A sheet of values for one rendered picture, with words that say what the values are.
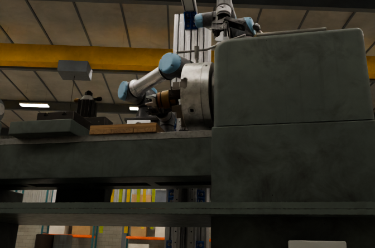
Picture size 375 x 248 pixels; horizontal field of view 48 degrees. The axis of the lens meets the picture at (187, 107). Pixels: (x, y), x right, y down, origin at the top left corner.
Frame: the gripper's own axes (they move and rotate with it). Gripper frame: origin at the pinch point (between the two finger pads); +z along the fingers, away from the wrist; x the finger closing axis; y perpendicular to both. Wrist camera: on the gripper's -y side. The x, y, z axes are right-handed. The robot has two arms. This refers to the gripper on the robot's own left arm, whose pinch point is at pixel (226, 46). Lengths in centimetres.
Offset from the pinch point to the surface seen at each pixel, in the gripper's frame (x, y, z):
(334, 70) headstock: 14, -44, 29
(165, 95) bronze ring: -2.5, 28.1, 24.3
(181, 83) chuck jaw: 8.1, 18.0, 26.0
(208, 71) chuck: 8.7, 5.9, 21.0
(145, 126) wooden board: 7, 32, 46
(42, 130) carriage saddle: 11, 77, 48
